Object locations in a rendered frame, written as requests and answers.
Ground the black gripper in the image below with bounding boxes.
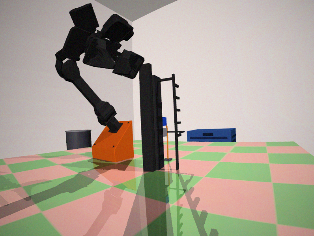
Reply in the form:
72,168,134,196
62,26,144,79

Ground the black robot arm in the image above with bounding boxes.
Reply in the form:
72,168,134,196
55,3,134,133

